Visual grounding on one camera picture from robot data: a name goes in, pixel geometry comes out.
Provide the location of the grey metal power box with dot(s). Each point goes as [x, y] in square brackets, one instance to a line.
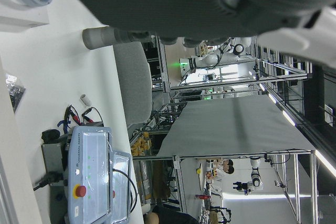
[52, 158]

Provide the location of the Universal Robots teach pendant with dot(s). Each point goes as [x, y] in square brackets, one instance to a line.
[89, 171]

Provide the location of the aluminium frame cage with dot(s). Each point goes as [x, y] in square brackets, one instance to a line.
[296, 182]

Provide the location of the grey banded cylinder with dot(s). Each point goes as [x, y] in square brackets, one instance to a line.
[99, 37]

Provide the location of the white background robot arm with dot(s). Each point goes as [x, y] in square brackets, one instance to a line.
[210, 60]

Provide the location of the red black clip leads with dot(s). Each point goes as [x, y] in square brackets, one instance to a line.
[76, 115]

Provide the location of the white robot with black gripper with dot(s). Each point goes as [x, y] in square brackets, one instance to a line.
[256, 179]

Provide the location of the small white tube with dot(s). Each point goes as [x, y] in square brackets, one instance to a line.
[86, 100]

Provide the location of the grey office chair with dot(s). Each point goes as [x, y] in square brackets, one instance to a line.
[134, 82]

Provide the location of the white cardboard box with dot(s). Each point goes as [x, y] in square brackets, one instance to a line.
[21, 14]

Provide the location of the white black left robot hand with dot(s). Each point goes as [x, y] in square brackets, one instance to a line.
[170, 3]

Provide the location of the people in white shirts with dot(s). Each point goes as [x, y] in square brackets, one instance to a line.
[223, 171]

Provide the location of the bag of small parts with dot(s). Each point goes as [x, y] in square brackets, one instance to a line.
[15, 93]

